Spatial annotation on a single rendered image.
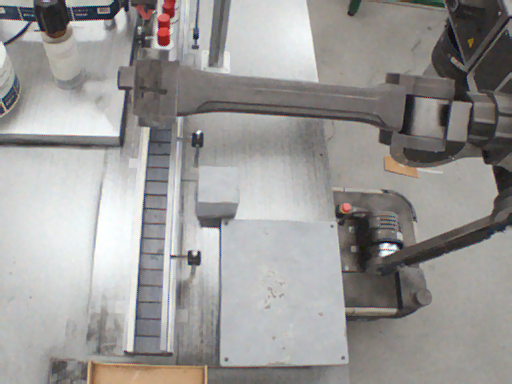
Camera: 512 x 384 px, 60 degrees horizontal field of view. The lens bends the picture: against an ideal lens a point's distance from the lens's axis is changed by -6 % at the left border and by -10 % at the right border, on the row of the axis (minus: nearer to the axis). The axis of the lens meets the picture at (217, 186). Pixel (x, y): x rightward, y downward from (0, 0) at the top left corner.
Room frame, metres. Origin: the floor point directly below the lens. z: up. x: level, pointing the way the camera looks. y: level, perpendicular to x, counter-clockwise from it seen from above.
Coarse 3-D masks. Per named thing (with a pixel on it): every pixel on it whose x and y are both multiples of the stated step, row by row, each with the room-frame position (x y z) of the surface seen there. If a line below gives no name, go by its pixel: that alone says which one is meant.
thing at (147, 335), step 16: (160, 128) 0.68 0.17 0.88; (160, 144) 0.63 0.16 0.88; (176, 144) 0.64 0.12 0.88; (160, 160) 0.59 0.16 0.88; (160, 176) 0.54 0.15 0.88; (144, 192) 0.49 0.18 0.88; (160, 192) 0.50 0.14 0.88; (144, 208) 0.45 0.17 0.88; (160, 208) 0.45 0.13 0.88; (144, 224) 0.41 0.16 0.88; (160, 224) 0.41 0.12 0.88; (144, 240) 0.37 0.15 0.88; (160, 240) 0.37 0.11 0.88; (144, 256) 0.33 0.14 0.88; (160, 256) 0.33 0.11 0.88; (144, 272) 0.29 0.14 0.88; (160, 272) 0.30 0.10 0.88; (144, 288) 0.25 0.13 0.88; (160, 288) 0.26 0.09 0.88; (144, 304) 0.22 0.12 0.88; (160, 304) 0.22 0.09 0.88; (144, 320) 0.18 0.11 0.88; (160, 320) 0.19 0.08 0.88; (144, 336) 0.14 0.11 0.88; (160, 336) 0.15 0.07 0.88; (144, 352) 0.11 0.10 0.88; (160, 352) 0.12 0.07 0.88
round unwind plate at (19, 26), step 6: (0, 24) 0.98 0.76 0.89; (6, 24) 0.98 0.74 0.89; (12, 24) 0.98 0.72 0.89; (18, 24) 0.99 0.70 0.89; (24, 24) 0.99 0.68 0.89; (0, 30) 0.95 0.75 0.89; (6, 30) 0.96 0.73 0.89; (12, 30) 0.96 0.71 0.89; (18, 30) 0.96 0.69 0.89; (0, 36) 0.93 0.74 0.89; (6, 36) 0.93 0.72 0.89; (12, 36) 0.93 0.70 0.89
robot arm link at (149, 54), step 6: (144, 48) 0.43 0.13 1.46; (150, 48) 0.43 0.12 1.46; (156, 48) 0.43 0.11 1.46; (144, 54) 0.42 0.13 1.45; (150, 54) 0.42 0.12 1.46; (156, 54) 0.42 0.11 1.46; (162, 54) 0.43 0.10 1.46; (168, 54) 0.44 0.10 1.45; (168, 60) 0.43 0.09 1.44; (138, 120) 0.36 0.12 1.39; (144, 120) 0.36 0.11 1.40; (150, 120) 0.36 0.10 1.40; (144, 126) 0.35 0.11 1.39; (150, 126) 0.35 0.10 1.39; (156, 126) 0.35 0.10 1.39; (162, 126) 0.36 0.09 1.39
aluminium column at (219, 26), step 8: (216, 0) 0.97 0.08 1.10; (224, 0) 0.98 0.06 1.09; (216, 8) 0.97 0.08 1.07; (224, 8) 0.97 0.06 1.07; (216, 16) 0.97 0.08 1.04; (224, 16) 0.97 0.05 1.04; (216, 24) 0.97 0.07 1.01; (224, 24) 0.97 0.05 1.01; (216, 32) 0.97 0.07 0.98; (224, 32) 0.97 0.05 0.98; (216, 40) 0.97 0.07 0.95; (224, 40) 0.97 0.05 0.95; (216, 48) 0.98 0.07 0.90; (224, 48) 0.97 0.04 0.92; (216, 56) 0.98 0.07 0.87; (216, 64) 0.97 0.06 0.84
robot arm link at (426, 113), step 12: (408, 96) 0.43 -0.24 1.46; (420, 96) 0.45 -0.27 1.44; (408, 108) 0.41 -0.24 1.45; (420, 108) 0.41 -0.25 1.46; (432, 108) 0.41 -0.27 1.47; (444, 108) 0.41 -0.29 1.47; (456, 108) 0.41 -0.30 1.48; (468, 108) 0.41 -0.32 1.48; (408, 120) 0.40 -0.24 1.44; (420, 120) 0.39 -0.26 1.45; (432, 120) 0.39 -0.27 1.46; (444, 120) 0.40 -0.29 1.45; (456, 120) 0.39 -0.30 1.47; (468, 120) 0.40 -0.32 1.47; (408, 132) 0.39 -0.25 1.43; (420, 132) 0.38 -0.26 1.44; (432, 132) 0.38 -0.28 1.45; (444, 132) 0.38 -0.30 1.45; (456, 132) 0.38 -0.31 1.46
